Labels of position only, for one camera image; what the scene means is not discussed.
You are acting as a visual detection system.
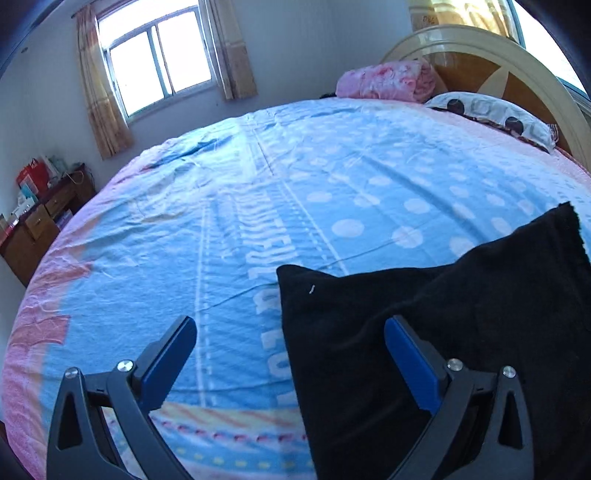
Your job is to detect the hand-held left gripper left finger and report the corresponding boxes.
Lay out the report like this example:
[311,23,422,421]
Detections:
[46,316,198,480]

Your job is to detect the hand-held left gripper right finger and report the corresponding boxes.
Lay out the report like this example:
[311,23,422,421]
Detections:
[384,316,535,480]

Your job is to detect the black pants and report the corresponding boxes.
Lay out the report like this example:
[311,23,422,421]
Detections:
[276,202,588,480]

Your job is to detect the blue dotted bed sheet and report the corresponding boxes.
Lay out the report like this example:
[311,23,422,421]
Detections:
[0,98,591,480]

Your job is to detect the wooden desk with drawers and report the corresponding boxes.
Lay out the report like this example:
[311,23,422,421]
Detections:
[0,162,98,288]

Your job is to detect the red paper bag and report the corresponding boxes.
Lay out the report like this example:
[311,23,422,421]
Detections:
[17,158,51,193]

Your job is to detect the white patterned pillow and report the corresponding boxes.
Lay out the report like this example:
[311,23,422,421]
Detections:
[424,91,557,153]

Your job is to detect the beige checked curtain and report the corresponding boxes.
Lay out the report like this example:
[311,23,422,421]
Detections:
[203,0,258,101]
[75,4,136,160]

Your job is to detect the pink floral folded blanket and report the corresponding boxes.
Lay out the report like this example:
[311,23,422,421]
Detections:
[335,61,437,103]

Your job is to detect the sliding glass window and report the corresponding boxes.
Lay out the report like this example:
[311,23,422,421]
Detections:
[95,0,219,121]

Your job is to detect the cream wooden headboard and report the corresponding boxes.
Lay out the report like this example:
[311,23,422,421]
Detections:
[381,25,591,178]

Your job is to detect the bright side window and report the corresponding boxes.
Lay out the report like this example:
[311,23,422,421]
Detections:
[512,0,591,95]

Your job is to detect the yellow patterned curtain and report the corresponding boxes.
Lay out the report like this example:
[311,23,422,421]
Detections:
[406,0,525,47]

